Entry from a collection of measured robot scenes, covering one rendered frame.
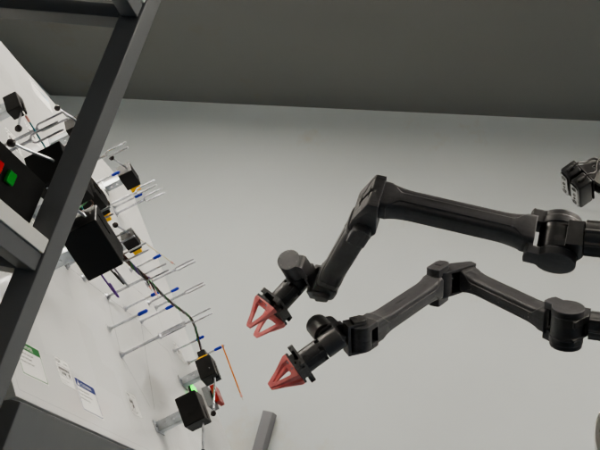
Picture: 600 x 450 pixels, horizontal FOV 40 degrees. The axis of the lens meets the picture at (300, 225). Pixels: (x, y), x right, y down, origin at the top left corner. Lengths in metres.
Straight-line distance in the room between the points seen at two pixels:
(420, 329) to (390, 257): 0.34
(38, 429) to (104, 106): 0.45
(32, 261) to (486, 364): 2.28
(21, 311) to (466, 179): 2.59
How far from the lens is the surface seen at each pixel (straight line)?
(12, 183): 1.05
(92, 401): 1.39
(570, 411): 3.07
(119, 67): 1.20
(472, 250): 3.30
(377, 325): 1.99
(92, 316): 1.60
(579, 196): 1.94
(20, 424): 1.15
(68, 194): 1.12
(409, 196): 1.62
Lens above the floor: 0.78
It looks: 21 degrees up
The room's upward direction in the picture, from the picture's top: 16 degrees clockwise
